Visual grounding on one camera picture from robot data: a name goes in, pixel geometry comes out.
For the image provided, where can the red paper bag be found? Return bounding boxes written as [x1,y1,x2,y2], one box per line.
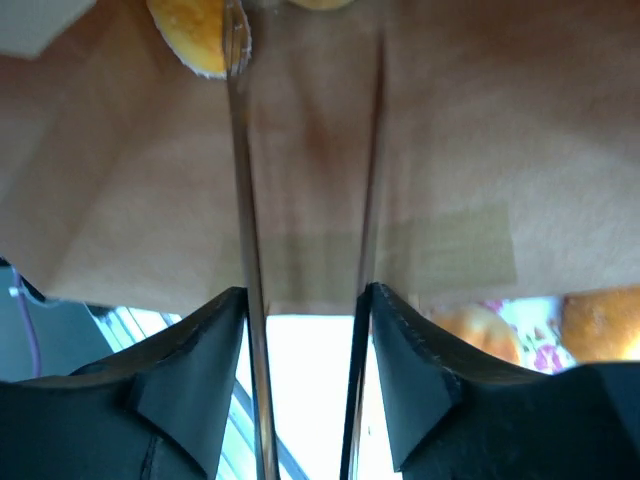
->
[1,1,639,313]

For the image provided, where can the orange long fake bread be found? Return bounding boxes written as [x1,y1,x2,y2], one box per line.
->
[560,286,639,363]

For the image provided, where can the metal tongs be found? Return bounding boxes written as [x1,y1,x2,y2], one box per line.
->
[221,1,386,479]

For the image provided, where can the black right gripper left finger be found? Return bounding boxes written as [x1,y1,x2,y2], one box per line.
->
[1,287,247,479]

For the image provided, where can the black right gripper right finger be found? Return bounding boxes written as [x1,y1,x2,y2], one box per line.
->
[371,283,639,479]

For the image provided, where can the orange round fake bread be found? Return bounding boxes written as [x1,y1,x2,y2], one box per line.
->
[430,305,525,367]

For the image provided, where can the floral rectangular tray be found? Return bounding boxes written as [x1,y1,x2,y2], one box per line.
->
[482,297,577,375]

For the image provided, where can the small round fake bread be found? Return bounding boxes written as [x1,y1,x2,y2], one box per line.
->
[146,0,252,79]

